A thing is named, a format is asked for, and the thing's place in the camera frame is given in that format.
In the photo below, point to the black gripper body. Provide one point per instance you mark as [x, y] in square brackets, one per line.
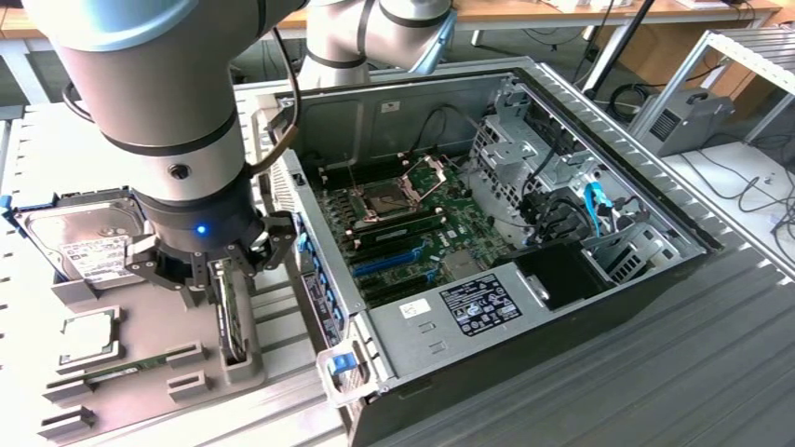
[199, 219]

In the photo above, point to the graphics card with metal bracket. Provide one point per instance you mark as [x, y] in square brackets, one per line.
[227, 326]

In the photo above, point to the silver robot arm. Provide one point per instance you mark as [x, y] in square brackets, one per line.
[155, 93]

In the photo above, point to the blue slot cover clip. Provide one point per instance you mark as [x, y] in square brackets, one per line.
[328, 295]
[303, 243]
[340, 321]

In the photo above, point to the hard disk with blue caddy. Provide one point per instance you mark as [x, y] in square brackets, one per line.
[69, 233]

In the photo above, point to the grey parts rack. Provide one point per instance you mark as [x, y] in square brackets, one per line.
[155, 326]

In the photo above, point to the blue expansion slot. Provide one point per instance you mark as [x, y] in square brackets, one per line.
[385, 263]

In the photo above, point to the silver CPU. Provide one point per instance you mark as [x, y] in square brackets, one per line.
[87, 337]

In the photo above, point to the CPU socket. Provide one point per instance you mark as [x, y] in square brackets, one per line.
[381, 201]

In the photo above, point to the black RAM stick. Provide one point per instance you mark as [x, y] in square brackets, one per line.
[398, 235]

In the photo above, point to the green RAM stick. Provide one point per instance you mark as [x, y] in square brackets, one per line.
[125, 370]

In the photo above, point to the blue case latch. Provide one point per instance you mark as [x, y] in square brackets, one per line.
[341, 363]

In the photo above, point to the metal socket cover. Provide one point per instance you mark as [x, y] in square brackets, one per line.
[440, 184]

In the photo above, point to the silver chipset heatsink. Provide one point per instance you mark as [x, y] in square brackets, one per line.
[465, 264]

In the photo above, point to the grey power supply unit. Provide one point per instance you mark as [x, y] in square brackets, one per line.
[422, 335]

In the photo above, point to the green motherboard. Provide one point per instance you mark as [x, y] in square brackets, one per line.
[473, 228]

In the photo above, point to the metal disk bay cage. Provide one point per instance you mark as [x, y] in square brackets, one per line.
[504, 153]

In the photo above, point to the open black PC case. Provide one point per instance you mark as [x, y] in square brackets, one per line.
[497, 372]

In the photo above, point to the black pole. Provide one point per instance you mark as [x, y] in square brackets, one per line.
[620, 44]

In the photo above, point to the grey control box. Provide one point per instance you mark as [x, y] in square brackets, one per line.
[690, 125]

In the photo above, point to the aluminium frame slat table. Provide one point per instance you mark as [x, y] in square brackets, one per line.
[764, 51]

